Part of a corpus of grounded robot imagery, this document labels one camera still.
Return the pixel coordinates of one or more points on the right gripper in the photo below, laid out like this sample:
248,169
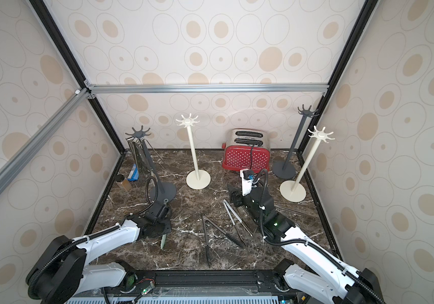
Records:
238,196

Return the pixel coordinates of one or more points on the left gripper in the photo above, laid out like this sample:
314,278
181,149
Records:
167,220

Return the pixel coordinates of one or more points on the green tongs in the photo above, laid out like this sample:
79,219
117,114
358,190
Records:
163,241

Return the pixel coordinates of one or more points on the dark grey utensil rack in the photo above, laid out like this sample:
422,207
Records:
166,190

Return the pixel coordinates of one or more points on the white utensil rack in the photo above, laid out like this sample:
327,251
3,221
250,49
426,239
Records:
293,190
196,179

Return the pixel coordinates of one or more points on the thin steel tongs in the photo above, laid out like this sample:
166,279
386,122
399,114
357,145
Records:
142,163

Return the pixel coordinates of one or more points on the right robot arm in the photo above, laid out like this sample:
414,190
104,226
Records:
329,279

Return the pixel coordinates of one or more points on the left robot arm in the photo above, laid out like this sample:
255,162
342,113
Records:
87,247

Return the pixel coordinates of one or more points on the small steel tongs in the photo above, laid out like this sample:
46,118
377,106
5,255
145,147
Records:
234,216

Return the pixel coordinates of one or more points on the dark grey rack back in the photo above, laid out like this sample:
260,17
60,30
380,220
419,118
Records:
285,169

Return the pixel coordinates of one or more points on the brown spice jar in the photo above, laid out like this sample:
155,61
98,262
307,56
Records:
123,182

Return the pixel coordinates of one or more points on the blue small package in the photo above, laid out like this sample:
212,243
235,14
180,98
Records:
134,174

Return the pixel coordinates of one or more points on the red white toaster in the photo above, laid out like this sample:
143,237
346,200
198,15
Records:
246,149

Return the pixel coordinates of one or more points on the horizontal aluminium bar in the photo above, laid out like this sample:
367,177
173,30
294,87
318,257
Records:
208,88

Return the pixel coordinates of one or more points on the diagonal aluminium bar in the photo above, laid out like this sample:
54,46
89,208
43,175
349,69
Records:
16,164

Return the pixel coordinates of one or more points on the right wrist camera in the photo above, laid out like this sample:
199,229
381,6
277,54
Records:
248,180

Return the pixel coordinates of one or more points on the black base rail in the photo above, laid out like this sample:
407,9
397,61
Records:
213,284

